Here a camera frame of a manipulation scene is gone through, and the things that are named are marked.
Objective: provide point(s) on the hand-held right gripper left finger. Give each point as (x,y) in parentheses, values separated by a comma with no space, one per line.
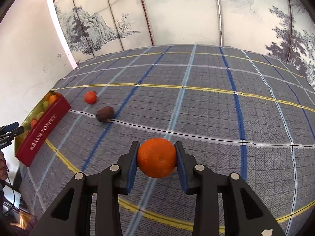
(131,174)

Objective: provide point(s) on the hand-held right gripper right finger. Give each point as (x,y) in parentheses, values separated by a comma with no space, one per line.
(182,172)

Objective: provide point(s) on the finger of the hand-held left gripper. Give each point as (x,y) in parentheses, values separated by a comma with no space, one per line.
(11,126)
(14,131)

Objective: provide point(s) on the red tomato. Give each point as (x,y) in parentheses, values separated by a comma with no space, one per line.
(33,123)
(90,97)

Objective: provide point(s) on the red and gold tin box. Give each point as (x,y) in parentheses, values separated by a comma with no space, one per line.
(41,137)

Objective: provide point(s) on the large orange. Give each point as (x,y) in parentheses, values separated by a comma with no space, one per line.
(157,158)

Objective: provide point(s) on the green round fruit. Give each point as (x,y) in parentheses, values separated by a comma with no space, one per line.
(45,105)
(40,115)

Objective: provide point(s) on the small orange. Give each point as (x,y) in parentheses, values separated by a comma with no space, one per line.
(53,98)

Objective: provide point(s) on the person's left hand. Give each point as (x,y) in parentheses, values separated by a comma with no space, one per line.
(2,166)

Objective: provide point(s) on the grey plaid tablecloth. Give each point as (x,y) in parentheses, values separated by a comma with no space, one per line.
(209,118)

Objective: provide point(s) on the dark brown round fruit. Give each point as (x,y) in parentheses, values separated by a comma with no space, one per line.
(104,114)

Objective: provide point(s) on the landscape painted folding screen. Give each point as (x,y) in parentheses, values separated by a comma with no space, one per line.
(184,12)

